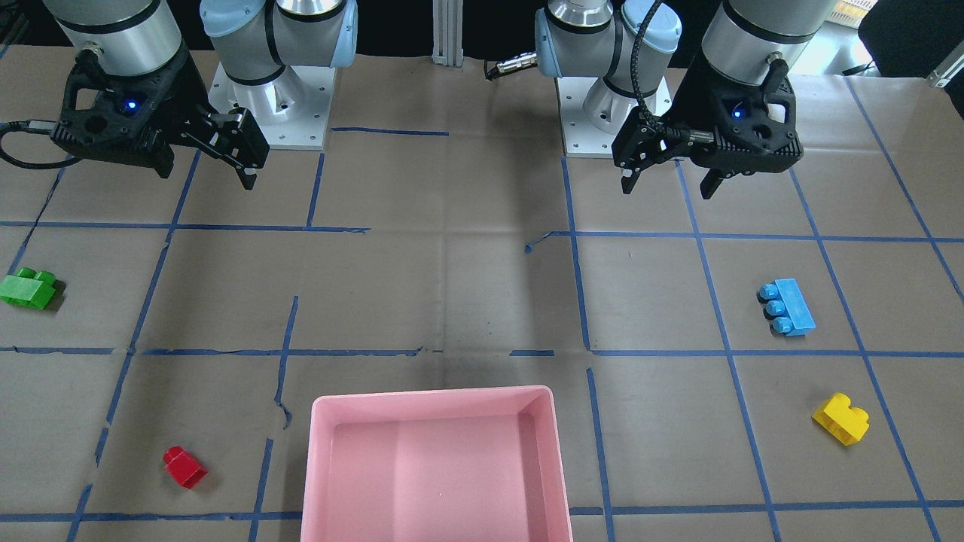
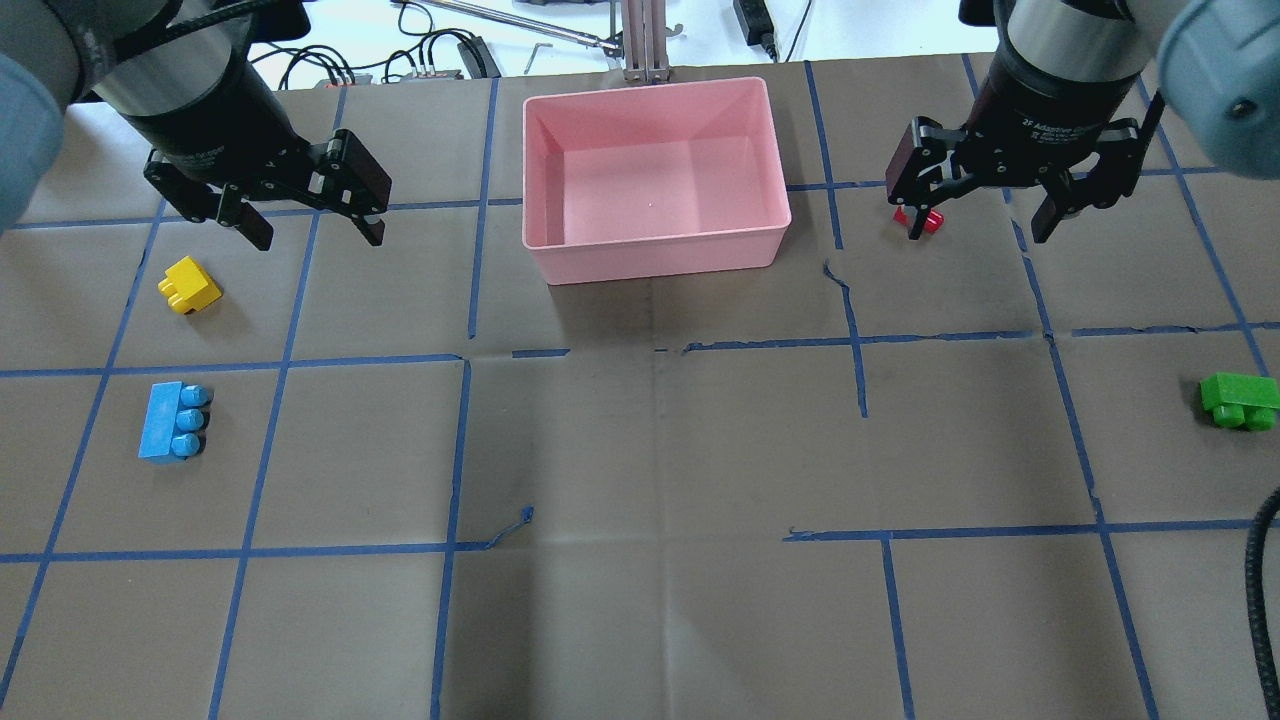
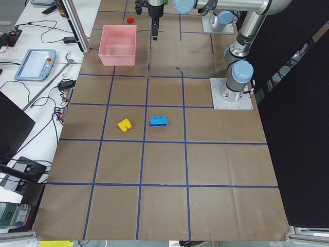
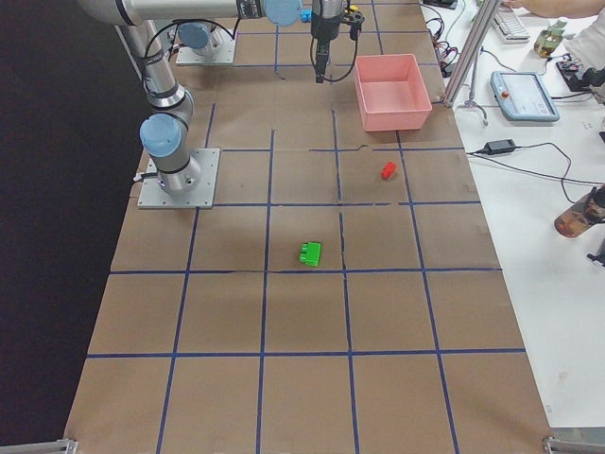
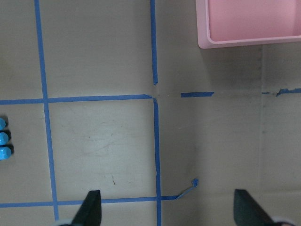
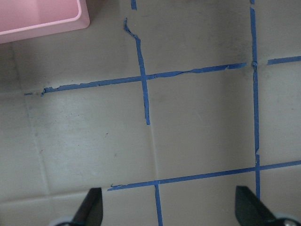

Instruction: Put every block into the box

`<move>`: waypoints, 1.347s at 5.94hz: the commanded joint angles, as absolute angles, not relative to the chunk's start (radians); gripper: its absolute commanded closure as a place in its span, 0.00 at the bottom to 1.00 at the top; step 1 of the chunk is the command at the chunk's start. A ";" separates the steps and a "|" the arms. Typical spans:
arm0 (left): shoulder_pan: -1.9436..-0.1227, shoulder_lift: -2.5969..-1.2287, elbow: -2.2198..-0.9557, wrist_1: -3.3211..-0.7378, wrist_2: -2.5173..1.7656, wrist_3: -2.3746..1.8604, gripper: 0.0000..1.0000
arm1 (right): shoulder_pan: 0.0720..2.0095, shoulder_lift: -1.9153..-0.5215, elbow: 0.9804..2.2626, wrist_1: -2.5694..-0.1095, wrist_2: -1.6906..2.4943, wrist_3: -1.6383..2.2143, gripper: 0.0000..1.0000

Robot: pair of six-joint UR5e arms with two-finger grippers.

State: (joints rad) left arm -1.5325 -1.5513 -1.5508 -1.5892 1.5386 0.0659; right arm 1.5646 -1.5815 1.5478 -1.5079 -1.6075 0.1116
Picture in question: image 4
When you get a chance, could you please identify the pink plastic box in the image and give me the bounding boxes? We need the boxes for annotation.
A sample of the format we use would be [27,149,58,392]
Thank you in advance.
[354,54,432,132]

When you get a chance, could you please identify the red toy block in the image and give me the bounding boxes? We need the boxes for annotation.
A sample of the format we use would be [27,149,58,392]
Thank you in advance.
[380,162,397,181]

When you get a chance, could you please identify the green toy block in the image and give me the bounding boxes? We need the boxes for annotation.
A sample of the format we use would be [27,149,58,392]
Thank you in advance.
[299,241,322,268]

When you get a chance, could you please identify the white keyboard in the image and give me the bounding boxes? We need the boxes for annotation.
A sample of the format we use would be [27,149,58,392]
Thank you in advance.
[492,9,530,44]

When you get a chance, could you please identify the teach pendant tablet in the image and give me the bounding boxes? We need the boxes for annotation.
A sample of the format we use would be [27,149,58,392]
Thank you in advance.
[490,71,560,123]

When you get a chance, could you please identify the black power adapter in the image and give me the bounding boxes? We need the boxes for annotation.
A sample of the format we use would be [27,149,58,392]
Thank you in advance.
[484,139,516,155]

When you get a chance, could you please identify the brown glass bottle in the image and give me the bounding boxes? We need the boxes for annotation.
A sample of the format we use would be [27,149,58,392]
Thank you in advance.
[554,185,604,237]

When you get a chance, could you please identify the aluminium frame post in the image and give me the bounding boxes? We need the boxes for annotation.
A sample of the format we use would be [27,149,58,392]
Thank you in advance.
[442,0,500,107]

